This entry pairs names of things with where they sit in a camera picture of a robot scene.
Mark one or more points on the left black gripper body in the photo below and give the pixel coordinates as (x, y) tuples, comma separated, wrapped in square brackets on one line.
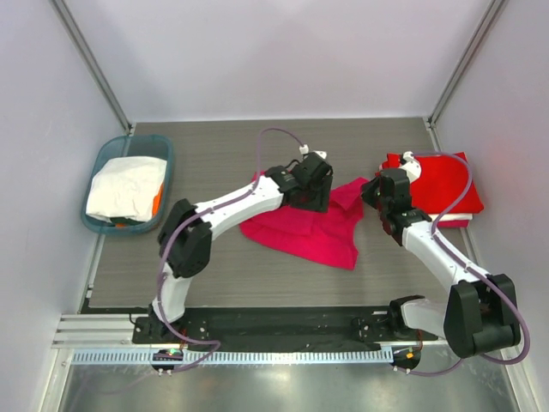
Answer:
[(316, 196)]

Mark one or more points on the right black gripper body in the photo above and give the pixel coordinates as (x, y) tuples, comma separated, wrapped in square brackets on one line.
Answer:
[(371, 194)]

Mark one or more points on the pink t shirt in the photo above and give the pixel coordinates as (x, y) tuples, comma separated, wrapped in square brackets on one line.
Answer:
[(323, 238)]

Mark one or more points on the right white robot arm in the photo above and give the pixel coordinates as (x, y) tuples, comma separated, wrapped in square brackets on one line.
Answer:
[(481, 313)]

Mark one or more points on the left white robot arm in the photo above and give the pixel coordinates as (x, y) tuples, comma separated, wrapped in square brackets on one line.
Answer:
[(189, 231)]

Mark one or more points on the red folded t shirt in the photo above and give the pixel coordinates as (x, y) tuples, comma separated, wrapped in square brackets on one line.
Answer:
[(441, 181)]

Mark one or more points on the orange t shirt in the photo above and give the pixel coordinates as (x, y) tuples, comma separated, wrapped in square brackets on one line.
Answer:
[(126, 222)]

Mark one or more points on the teal plastic basket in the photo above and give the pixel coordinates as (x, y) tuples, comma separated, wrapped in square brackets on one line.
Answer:
[(125, 146)]

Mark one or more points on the white crumpled t shirt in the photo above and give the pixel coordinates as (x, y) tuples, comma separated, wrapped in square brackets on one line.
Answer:
[(125, 187)]

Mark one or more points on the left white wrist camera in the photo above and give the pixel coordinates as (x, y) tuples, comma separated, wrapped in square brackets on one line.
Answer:
[(305, 151)]

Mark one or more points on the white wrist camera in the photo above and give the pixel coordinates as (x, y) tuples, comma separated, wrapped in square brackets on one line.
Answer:
[(305, 151), (410, 165)]

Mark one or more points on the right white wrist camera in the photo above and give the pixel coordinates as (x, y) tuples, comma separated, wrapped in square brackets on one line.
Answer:
[(410, 165)]

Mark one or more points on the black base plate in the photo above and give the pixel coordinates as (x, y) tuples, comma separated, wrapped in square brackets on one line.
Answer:
[(296, 329)]

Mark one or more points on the white slotted cable duct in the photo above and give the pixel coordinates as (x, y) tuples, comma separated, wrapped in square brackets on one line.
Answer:
[(158, 357)]

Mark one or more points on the right aluminium frame post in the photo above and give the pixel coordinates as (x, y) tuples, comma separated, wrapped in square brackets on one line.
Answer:
[(480, 33)]

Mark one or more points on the aluminium frame post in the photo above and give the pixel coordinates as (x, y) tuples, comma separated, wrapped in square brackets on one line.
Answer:
[(480, 33), (87, 55)]

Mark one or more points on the aluminium rail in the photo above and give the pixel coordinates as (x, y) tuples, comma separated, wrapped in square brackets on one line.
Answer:
[(94, 331)]

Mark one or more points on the left aluminium frame post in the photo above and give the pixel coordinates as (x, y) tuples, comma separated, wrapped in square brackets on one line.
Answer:
[(87, 55)]

